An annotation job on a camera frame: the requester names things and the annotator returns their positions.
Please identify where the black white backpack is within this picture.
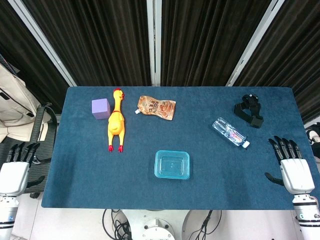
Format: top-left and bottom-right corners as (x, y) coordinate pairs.
(304, 122), (320, 159)

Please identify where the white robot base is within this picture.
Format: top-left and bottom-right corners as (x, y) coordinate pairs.
(119, 209), (213, 240)

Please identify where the white metal frame post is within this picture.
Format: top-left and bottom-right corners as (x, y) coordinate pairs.
(226, 0), (292, 87)
(146, 0), (163, 87)
(7, 0), (77, 87)

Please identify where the black camera head strap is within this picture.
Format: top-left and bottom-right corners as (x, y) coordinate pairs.
(233, 93), (265, 130)

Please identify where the black floor cable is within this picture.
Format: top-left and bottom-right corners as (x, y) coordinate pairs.
(192, 209), (223, 240)
(102, 209), (133, 240)

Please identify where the orange spouted food pouch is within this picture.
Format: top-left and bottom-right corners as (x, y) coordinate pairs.
(134, 94), (177, 121)

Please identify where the clear plastic water bottle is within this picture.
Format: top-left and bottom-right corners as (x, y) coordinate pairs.
(211, 116), (251, 149)

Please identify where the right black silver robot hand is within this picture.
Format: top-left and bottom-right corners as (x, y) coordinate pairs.
(264, 135), (316, 195)

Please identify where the blue felt table mat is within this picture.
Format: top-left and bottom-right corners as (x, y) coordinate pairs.
(40, 86), (320, 211)

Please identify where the purple foam cube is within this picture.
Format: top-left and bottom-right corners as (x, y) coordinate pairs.
(91, 98), (111, 121)

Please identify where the black pleated curtain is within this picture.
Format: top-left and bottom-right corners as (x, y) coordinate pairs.
(0, 0), (63, 113)
(234, 0), (320, 125)
(159, 0), (272, 87)
(22, 0), (152, 87)

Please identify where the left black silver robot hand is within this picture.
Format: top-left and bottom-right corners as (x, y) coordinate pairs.
(0, 141), (46, 198)

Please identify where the black office chair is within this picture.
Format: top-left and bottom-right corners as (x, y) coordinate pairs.
(0, 102), (59, 200)

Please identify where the yellow rubber chicken toy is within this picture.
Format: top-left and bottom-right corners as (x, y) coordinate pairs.
(107, 87), (126, 153)

